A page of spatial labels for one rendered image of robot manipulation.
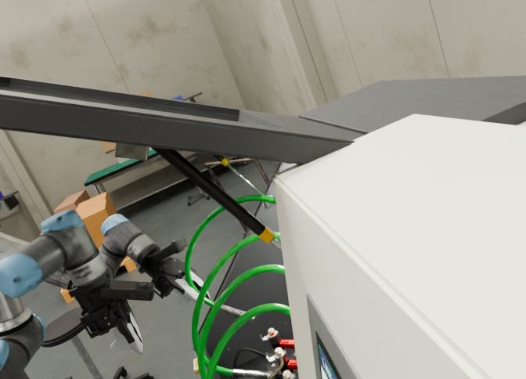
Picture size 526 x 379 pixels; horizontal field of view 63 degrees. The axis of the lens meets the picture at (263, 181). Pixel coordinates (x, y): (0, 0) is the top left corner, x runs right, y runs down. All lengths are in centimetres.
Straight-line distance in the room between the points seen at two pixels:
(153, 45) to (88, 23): 118
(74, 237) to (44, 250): 7
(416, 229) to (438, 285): 7
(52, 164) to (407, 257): 880
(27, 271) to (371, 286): 70
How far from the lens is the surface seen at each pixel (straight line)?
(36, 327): 150
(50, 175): 903
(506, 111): 72
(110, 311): 100
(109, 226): 126
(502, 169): 38
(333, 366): 44
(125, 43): 886
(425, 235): 31
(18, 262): 89
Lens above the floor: 170
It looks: 15 degrees down
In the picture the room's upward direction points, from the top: 22 degrees counter-clockwise
